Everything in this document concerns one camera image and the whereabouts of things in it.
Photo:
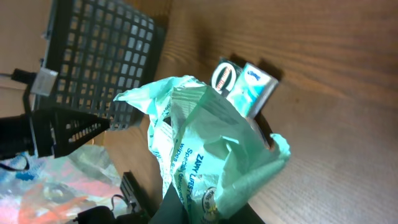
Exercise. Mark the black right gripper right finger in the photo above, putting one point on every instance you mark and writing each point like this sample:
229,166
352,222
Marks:
246,215

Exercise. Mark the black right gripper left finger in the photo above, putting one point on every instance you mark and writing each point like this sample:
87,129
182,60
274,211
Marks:
171,210

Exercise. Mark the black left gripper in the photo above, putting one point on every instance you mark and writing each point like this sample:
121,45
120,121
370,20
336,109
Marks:
58,132

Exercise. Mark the green wet wipes pack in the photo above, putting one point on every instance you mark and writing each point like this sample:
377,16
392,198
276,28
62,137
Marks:
206,150

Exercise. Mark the small green wipes pack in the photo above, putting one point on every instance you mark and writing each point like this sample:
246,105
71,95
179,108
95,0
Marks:
251,90

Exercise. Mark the roll of tape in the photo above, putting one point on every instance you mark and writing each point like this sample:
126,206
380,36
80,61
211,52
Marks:
225,76

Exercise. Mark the black plastic mesh basket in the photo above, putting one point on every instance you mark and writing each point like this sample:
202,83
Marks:
100,48

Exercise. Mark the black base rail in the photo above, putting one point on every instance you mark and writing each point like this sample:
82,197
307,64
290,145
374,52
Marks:
135,196

